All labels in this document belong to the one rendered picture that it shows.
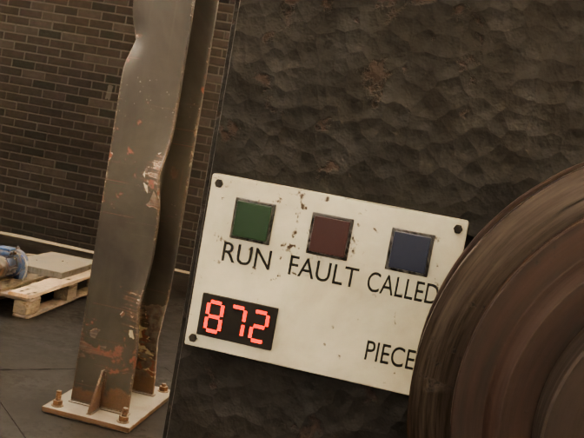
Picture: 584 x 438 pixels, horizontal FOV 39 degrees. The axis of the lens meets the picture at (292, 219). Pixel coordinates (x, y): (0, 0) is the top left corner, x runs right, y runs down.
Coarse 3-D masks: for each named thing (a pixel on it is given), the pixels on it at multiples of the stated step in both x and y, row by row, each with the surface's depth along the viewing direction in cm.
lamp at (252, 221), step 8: (240, 208) 82; (248, 208) 82; (256, 208) 82; (264, 208) 82; (240, 216) 82; (248, 216) 82; (256, 216) 82; (264, 216) 82; (240, 224) 82; (248, 224) 82; (256, 224) 82; (264, 224) 82; (232, 232) 83; (240, 232) 83; (248, 232) 82; (256, 232) 82; (264, 232) 82; (256, 240) 82; (264, 240) 82
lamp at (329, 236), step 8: (320, 216) 81; (320, 224) 81; (328, 224) 81; (336, 224) 81; (344, 224) 80; (312, 232) 81; (320, 232) 81; (328, 232) 81; (336, 232) 81; (344, 232) 80; (312, 240) 81; (320, 240) 81; (328, 240) 81; (336, 240) 81; (344, 240) 81; (312, 248) 81; (320, 248) 81; (328, 248) 81; (336, 248) 81; (344, 248) 81
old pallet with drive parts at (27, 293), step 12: (12, 276) 519; (36, 276) 526; (48, 276) 537; (72, 276) 544; (84, 276) 551; (0, 288) 479; (12, 288) 491; (24, 288) 489; (36, 288) 494; (48, 288) 500; (60, 288) 513; (72, 288) 533; (84, 288) 573; (24, 300) 475; (36, 300) 484; (60, 300) 526; (72, 300) 537; (24, 312) 475; (36, 312) 487
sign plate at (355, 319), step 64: (256, 192) 82; (320, 192) 83; (256, 256) 83; (320, 256) 82; (384, 256) 80; (448, 256) 79; (192, 320) 85; (256, 320) 83; (320, 320) 82; (384, 320) 81; (384, 384) 81
